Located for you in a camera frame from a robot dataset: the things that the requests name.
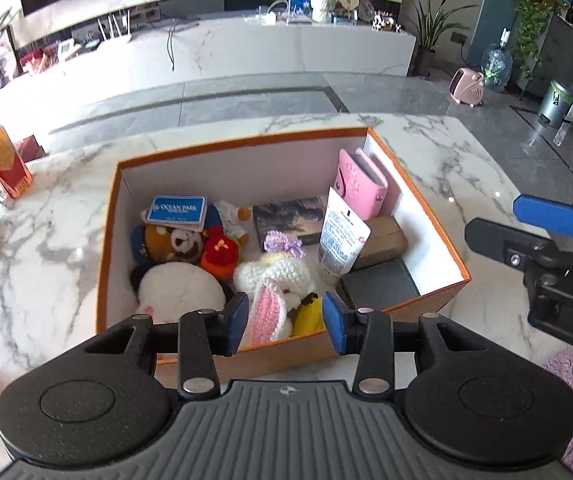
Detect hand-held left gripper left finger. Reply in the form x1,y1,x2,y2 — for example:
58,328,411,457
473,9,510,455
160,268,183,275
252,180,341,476
84,291,250,396

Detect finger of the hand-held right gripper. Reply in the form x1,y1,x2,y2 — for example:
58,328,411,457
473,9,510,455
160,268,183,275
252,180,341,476
513,193,573,241
465,217,559,273

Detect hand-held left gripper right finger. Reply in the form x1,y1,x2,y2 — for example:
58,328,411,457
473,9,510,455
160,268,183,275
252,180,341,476
321,291,497,395

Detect yellow banana toy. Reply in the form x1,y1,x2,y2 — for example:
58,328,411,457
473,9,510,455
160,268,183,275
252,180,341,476
289,292,327,337

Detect white crochet bunny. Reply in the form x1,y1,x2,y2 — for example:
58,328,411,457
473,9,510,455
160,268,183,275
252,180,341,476
234,230,317,346

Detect dark grey box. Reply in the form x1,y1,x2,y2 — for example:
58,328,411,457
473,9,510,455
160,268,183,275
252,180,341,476
339,257,422,313

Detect pink striped white plush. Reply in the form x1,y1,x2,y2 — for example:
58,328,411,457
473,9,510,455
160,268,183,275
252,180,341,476
129,261,237,323

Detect red orange crochet flower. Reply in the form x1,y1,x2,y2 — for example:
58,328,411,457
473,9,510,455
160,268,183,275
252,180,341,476
200,226,243,281

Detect white cream tube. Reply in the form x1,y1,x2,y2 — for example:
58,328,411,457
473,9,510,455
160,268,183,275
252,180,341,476
316,186,372,278

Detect brown plush with blue hat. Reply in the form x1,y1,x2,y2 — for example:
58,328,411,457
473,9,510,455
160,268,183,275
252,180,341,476
130,195,224,266

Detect small brown cardboard box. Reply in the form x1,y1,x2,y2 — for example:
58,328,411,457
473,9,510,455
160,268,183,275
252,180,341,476
353,215,409,270

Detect white crochet duck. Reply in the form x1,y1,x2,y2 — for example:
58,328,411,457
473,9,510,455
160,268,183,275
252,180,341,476
212,200,251,246

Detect dark cover book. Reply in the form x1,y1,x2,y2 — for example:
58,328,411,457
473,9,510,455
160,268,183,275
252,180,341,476
252,196,328,248

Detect blue paper hang tag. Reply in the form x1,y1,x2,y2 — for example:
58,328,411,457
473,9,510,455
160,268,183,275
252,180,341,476
145,195,210,233

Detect pink wallet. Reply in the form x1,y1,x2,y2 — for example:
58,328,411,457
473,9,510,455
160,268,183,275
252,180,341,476
335,147,391,221

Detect orange cardboard box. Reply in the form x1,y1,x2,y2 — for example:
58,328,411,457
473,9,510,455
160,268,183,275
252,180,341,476
95,127,472,380

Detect silver trash can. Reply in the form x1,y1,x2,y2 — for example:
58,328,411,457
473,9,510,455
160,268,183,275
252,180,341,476
537,79,573,128

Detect pink heater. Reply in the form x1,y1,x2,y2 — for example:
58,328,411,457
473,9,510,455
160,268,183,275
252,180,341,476
449,67,485,107

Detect blue water jug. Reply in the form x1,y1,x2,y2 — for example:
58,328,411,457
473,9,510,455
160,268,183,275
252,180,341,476
481,27,513,93

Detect grey cabinet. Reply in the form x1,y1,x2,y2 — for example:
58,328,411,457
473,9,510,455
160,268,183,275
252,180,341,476
521,10,573,98

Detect trailing ivy plant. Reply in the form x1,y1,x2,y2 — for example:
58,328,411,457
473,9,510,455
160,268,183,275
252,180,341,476
503,0,573,81

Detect potted long leaf plant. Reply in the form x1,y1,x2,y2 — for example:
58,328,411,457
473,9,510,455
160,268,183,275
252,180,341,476
397,0,477,78

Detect small animal figurines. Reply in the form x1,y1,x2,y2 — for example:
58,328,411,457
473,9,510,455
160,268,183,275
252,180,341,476
372,10,402,33

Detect red paper box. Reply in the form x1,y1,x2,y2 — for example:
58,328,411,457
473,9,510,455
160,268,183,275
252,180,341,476
14,135,47,163

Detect white marble tv cabinet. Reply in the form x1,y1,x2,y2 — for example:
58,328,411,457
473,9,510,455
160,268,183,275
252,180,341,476
0,10,417,133

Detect orange juice carton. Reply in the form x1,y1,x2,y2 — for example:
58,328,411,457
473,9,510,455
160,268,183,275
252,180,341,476
0,124,34,201

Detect white knitted pot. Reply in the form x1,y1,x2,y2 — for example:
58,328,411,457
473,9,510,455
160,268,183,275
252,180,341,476
311,0,338,23

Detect white charger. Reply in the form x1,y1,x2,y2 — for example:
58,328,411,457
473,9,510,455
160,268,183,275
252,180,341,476
256,2,280,26

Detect white router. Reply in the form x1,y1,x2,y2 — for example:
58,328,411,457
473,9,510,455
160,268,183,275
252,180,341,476
97,10,134,46

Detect black cable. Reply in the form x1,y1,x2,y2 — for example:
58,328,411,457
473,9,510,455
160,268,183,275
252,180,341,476
166,20,200,71

